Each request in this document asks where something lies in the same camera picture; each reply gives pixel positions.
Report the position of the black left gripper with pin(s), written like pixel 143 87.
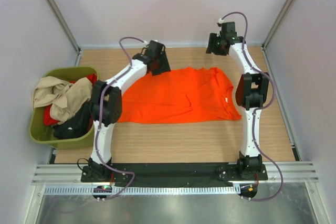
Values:
pixel 161 64

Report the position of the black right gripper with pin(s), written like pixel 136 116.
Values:
pixel 211 46

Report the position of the orange t shirt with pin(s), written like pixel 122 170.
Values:
pixel 185 95

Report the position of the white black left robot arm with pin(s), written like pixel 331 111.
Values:
pixel 106 106

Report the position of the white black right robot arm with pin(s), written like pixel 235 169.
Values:
pixel 251 95

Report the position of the beige t shirt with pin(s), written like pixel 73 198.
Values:
pixel 63 95

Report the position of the black t shirt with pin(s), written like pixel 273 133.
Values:
pixel 75 127

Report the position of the green plastic tub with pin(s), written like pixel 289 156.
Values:
pixel 42 134

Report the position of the right corner aluminium post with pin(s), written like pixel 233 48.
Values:
pixel 276 24

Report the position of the corner aluminium post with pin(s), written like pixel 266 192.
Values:
pixel 60 19
pixel 276 24

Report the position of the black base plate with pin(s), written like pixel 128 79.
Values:
pixel 169 173

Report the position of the white slotted cable duct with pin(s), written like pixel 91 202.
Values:
pixel 96 190

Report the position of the aluminium frame rail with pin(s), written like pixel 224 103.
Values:
pixel 68 174

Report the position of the left corner aluminium post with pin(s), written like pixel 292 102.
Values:
pixel 60 19

